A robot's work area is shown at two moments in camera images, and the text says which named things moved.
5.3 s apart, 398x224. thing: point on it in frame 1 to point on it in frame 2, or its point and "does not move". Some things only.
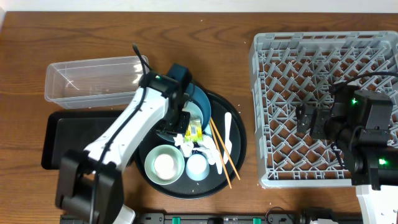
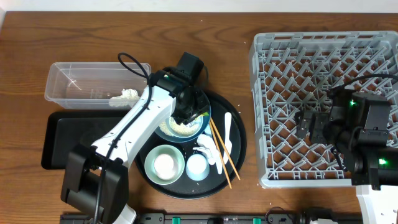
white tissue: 186,148 to 129,96
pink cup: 164,167 does not move
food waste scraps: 209,149 does not move
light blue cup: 198,167 does not move
